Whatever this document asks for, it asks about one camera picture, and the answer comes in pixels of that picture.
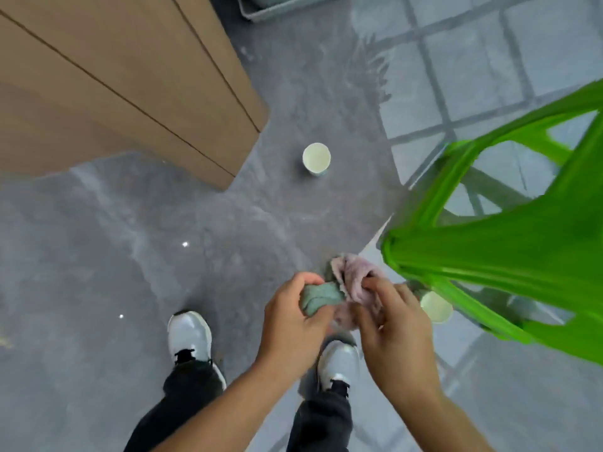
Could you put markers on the grey plastic tray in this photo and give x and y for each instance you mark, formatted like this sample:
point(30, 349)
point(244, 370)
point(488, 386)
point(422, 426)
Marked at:
point(282, 5)

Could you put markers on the person's left hand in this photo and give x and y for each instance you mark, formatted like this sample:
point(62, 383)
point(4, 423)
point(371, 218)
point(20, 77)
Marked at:
point(287, 324)

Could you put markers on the person's left thumb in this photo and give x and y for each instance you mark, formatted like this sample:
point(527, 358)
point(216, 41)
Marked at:
point(322, 320)

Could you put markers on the person's left black trouser leg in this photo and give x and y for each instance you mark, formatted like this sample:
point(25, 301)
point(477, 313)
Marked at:
point(174, 404)

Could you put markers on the person's right forearm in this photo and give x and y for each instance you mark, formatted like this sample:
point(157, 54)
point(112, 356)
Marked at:
point(447, 423)

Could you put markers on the person's white shoe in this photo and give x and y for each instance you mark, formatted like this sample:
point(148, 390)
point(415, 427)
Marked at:
point(191, 336)
point(338, 364)

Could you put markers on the green plastic stool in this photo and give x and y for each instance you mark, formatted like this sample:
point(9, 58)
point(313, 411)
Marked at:
point(513, 249)

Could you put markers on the person's left white shoe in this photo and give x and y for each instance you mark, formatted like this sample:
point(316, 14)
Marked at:
point(191, 336)

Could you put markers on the person's right white shoe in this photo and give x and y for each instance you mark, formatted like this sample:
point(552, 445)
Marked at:
point(338, 364)

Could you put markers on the person's right hand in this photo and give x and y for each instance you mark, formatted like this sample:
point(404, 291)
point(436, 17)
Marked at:
point(400, 343)

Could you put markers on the pink and green cloth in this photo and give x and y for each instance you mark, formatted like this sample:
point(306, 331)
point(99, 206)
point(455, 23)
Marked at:
point(346, 289)

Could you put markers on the wooden cabinet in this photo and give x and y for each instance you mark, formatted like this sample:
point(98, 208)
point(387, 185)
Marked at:
point(117, 84)

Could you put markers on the person's black trouser leg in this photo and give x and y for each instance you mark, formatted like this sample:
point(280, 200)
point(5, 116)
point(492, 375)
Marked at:
point(174, 404)
point(320, 423)

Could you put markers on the pale paper cup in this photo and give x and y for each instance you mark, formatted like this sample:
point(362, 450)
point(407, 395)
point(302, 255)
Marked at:
point(436, 306)
point(316, 159)

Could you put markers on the person's right black trouser leg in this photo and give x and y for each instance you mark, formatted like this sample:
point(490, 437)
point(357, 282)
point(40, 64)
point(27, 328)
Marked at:
point(320, 423)

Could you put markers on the person's right thumb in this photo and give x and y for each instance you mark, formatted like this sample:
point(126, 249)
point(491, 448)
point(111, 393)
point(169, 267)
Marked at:
point(365, 320)

